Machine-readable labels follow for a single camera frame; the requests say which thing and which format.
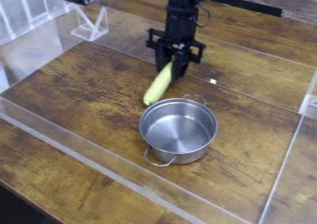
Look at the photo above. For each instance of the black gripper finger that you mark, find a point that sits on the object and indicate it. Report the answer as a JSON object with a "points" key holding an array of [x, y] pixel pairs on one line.
{"points": [[164, 57], [181, 63]]}

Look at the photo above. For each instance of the clear acrylic barrier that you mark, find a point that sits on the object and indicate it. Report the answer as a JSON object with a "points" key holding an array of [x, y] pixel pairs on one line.
{"points": [[183, 202]]}

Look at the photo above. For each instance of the clear acrylic triangle stand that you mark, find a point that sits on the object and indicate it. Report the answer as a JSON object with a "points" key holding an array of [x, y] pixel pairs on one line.
{"points": [[90, 30]]}

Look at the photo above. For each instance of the stainless steel pot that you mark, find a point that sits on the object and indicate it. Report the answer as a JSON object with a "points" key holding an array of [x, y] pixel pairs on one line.
{"points": [[179, 128]]}

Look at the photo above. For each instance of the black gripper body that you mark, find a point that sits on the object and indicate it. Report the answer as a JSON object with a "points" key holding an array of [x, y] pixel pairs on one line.
{"points": [[177, 37]]}

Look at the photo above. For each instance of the black bar on table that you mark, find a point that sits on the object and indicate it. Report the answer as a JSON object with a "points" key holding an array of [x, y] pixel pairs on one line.
{"points": [[258, 7]]}

